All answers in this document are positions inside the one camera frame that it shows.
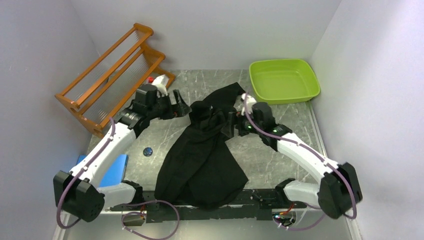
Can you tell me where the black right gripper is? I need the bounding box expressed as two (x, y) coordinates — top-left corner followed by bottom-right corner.
(220, 108), (263, 138)

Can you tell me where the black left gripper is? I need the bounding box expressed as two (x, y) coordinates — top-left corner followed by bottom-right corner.
(147, 89), (192, 120)

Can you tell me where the black button shirt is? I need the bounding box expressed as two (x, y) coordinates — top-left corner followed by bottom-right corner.
(154, 82), (248, 207)

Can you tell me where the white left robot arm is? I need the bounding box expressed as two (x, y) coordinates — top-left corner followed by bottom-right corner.
(53, 83), (191, 225)

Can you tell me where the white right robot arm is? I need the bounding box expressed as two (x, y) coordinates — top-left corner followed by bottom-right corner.
(222, 100), (363, 219)

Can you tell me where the blue round brooch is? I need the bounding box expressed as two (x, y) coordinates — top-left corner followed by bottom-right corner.
(142, 147), (153, 157)

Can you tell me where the green plastic basin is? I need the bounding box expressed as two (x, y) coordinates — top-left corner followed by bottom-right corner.
(248, 58), (321, 105)

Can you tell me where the orange wooden rack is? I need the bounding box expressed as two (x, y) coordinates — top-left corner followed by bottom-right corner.
(55, 23), (176, 138)

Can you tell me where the blue foam pad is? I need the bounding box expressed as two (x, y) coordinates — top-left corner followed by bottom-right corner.
(76, 153), (129, 189)

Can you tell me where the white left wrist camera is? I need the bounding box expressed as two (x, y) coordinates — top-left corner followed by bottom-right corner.
(147, 74), (169, 96)

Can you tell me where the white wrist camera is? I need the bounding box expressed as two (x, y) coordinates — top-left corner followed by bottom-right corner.
(147, 74), (169, 96)
(241, 92), (257, 116)

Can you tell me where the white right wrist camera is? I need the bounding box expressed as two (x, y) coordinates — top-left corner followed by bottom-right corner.
(241, 92), (257, 116)

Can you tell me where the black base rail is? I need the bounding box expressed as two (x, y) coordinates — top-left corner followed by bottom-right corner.
(109, 188), (307, 223)

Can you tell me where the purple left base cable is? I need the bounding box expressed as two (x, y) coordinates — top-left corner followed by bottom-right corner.
(110, 200), (181, 240)

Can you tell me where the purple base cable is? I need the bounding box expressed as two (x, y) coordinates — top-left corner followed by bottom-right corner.
(110, 200), (181, 240)
(276, 198), (359, 232)

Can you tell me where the aluminium frame rail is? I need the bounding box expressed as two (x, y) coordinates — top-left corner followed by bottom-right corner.
(53, 203), (362, 240)

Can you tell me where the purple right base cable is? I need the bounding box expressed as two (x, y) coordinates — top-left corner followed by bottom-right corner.
(276, 198), (359, 232)

